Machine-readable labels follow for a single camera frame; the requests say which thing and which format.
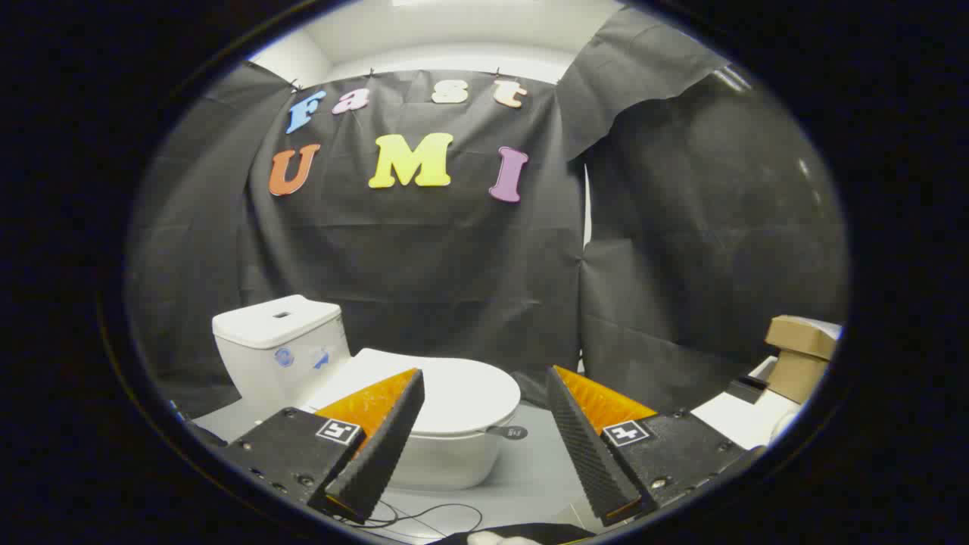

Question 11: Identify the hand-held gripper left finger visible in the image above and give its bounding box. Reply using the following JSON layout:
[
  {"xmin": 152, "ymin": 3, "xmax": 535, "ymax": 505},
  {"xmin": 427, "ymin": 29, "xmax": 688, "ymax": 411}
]
[{"xmin": 220, "ymin": 369, "xmax": 425, "ymax": 525}]

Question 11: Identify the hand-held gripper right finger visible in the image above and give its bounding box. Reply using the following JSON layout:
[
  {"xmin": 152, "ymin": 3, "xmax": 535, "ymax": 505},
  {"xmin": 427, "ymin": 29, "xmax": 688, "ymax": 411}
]
[{"xmin": 545, "ymin": 366, "xmax": 765, "ymax": 528}]

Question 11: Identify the white toilet lid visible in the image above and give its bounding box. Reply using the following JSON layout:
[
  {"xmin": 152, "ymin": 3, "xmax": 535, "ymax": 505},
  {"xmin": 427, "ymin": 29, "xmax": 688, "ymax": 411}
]
[{"xmin": 307, "ymin": 348, "xmax": 522, "ymax": 437}]

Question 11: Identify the white toilet with tank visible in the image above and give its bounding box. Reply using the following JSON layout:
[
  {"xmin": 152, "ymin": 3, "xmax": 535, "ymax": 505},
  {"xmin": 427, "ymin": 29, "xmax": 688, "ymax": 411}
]
[{"xmin": 212, "ymin": 295, "xmax": 522, "ymax": 491}]

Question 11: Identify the white flat box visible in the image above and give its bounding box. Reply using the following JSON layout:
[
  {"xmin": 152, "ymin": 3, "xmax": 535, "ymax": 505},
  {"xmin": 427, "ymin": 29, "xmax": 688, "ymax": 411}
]
[{"xmin": 693, "ymin": 356, "xmax": 803, "ymax": 451}]

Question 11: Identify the small black box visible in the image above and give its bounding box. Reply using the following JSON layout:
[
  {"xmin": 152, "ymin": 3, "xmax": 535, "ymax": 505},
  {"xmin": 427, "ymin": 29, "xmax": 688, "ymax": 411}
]
[{"xmin": 727, "ymin": 375, "xmax": 770, "ymax": 404}]

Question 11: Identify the black backdrop cloth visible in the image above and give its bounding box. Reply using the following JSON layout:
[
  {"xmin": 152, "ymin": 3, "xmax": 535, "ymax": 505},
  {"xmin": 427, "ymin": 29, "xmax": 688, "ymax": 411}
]
[{"xmin": 129, "ymin": 8, "xmax": 849, "ymax": 419}]

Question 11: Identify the brown cardboard box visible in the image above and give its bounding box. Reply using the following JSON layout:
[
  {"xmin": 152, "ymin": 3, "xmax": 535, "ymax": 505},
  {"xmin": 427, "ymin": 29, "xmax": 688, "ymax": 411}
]
[{"xmin": 765, "ymin": 315, "xmax": 840, "ymax": 404}]

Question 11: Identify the thin black cable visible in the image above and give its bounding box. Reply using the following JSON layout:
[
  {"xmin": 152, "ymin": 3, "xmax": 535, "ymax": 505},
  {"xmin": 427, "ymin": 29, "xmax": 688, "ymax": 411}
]
[{"xmin": 333, "ymin": 500, "xmax": 485, "ymax": 540}]

